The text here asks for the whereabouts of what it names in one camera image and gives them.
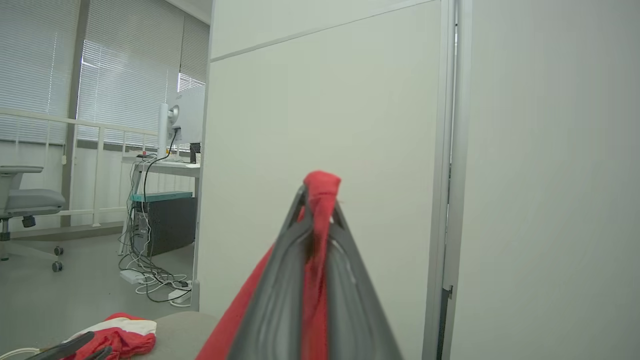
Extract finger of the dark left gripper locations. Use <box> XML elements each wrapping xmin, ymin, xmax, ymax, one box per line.
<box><xmin>82</xmin><ymin>345</ymin><xmax>114</xmax><ymax>360</ymax></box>
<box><xmin>25</xmin><ymin>330</ymin><xmax>96</xmax><ymax>360</ymax></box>

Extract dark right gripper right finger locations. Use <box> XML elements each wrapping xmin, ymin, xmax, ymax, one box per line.
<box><xmin>326</xmin><ymin>201</ymin><xmax>404</xmax><ymax>360</ymax></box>

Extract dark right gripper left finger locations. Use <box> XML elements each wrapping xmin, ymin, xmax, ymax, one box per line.
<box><xmin>227</xmin><ymin>184</ymin><xmax>314</xmax><ymax>360</ymax></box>

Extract red shorts with white stripe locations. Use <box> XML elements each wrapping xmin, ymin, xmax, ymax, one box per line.
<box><xmin>64</xmin><ymin>312</ymin><xmax>157</xmax><ymax>360</ymax></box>

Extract red Bulls jersey white sleeves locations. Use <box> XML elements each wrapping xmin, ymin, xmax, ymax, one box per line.
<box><xmin>195</xmin><ymin>170</ymin><xmax>346</xmax><ymax>360</ymax></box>

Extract black computer tower teal top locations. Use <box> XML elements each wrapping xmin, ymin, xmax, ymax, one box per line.
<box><xmin>130</xmin><ymin>191</ymin><xmax>197</xmax><ymax>257</ymax></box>

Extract grey office chair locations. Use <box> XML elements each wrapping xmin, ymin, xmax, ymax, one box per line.
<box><xmin>0</xmin><ymin>165</ymin><xmax>67</xmax><ymax>273</ymax></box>

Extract white desk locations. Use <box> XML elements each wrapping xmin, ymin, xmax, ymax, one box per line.
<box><xmin>121</xmin><ymin>154</ymin><xmax>202</xmax><ymax>243</ymax></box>

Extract white railing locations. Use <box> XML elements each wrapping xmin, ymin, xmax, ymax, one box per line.
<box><xmin>0</xmin><ymin>107</ymin><xmax>161</xmax><ymax>228</ymax></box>

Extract white computer monitor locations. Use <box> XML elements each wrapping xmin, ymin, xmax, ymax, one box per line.
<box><xmin>157</xmin><ymin>85</ymin><xmax>207</xmax><ymax>160</ymax></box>

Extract white window blind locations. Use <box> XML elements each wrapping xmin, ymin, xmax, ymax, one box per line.
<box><xmin>179</xmin><ymin>15</ymin><xmax>211</xmax><ymax>93</ymax></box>
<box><xmin>0</xmin><ymin>0</ymin><xmax>81</xmax><ymax>146</ymax></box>
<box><xmin>76</xmin><ymin>0</ymin><xmax>185</xmax><ymax>148</ymax></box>

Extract grey partition joint post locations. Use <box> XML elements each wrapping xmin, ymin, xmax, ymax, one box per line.
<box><xmin>422</xmin><ymin>0</ymin><xmax>473</xmax><ymax>360</ymax></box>

